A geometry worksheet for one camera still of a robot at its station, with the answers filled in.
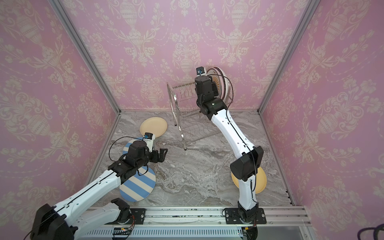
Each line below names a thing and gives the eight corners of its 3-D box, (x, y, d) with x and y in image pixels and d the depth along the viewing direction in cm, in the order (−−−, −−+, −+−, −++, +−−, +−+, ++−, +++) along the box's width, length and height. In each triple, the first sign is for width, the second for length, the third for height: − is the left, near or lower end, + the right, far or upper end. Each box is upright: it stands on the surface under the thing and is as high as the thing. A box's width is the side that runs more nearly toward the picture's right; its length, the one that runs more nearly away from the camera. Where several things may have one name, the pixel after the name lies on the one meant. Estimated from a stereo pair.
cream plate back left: (138, 137, 108) (137, 135, 106) (143, 118, 119) (143, 116, 117) (166, 137, 108) (165, 135, 106) (168, 118, 119) (168, 116, 117)
